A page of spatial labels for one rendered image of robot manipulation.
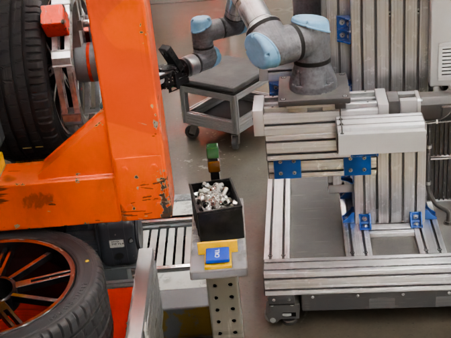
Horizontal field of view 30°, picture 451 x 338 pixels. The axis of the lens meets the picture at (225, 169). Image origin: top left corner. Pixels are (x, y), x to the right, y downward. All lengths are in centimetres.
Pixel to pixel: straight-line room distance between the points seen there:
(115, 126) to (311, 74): 63
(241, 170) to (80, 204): 154
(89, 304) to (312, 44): 101
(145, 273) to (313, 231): 75
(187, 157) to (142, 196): 164
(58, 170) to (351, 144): 89
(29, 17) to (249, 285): 126
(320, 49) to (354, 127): 26
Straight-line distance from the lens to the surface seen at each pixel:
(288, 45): 255
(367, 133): 259
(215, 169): 275
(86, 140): 255
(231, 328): 276
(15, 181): 265
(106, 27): 239
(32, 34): 278
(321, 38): 261
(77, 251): 256
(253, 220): 360
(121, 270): 297
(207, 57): 303
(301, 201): 329
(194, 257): 254
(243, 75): 424
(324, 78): 264
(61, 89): 282
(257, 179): 393
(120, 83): 244
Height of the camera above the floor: 180
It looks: 26 degrees down
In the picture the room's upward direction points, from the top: 6 degrees counter-clockwise
